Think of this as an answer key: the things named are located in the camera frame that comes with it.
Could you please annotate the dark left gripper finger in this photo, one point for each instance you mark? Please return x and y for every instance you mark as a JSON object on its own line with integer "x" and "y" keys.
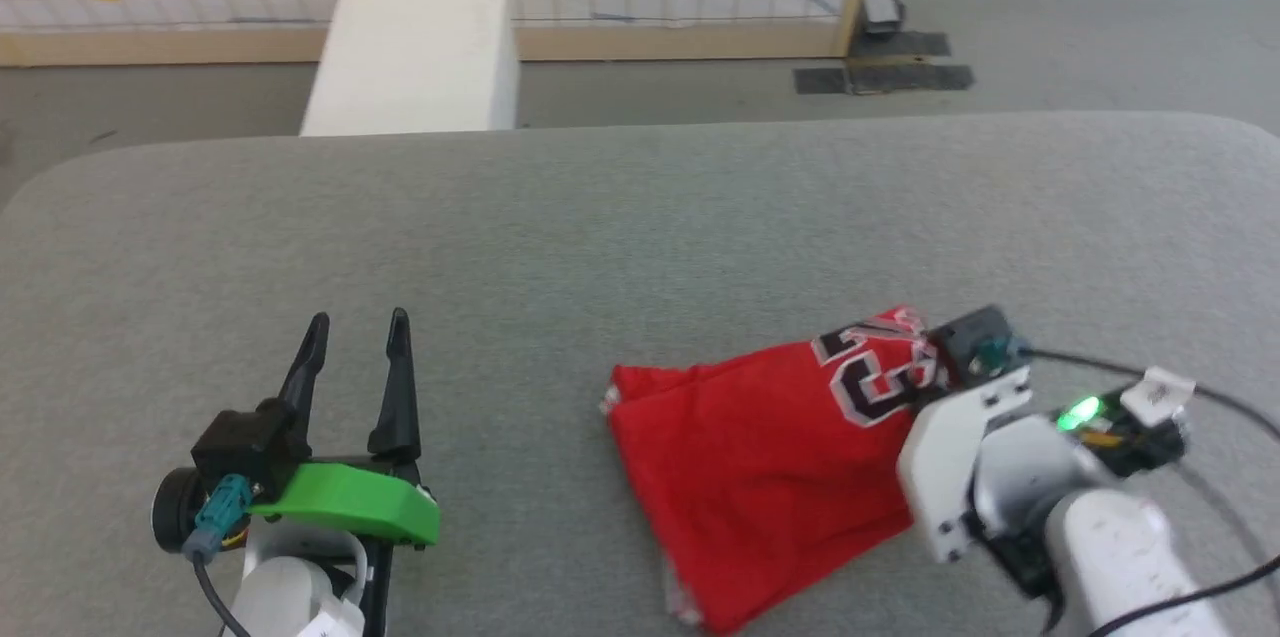
{"x": 398, "y": 407}
{"x": 305, "y": 377}

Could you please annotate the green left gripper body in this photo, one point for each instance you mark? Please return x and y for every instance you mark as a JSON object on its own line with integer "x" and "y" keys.
{"x": 350, "y": 502}

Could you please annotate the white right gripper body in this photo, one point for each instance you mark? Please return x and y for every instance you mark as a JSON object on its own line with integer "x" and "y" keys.
{"x": 940, "y": 467}

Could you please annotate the red and white Bulls jersey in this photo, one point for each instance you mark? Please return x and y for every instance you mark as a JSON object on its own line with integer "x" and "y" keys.
{"x": 770, "y": 467}

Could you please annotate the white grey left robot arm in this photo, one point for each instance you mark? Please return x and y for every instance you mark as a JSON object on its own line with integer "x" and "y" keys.
{"x": 285, "y": 587}

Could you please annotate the white rectangular block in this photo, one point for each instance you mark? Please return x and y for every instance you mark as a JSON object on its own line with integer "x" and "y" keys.
{"x": 410, "y": 67}

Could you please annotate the black floor tape patch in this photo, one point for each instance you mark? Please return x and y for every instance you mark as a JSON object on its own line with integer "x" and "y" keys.
{"x": 885, "y": 77}

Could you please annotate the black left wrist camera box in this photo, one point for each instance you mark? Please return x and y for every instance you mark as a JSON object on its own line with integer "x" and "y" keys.
{"x": 245, "y": 447}

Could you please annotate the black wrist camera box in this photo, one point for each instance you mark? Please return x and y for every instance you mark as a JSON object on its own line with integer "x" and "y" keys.
{"x": 245, "y": 447}
{"x": 975, "y": 342}

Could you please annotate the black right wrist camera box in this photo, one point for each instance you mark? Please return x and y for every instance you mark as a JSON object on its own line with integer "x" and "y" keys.
{"x": 975, "y": 342}

